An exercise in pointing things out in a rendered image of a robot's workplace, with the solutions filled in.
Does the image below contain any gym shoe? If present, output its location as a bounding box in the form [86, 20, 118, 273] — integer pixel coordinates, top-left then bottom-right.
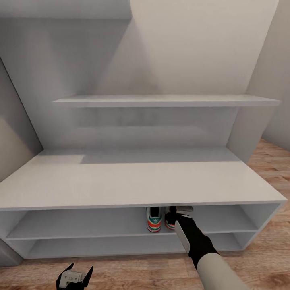
[165, 206, 177, 230]
[145, 207, 162, 232]

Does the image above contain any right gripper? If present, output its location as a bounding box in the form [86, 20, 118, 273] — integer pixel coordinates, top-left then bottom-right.
[165, 213, 180, 225]

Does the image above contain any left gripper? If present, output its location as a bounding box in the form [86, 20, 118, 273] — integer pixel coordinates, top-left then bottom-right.
[56, 263, 93, 290]

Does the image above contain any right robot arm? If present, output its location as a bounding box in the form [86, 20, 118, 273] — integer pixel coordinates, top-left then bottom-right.
[165, 206, 251, 290]

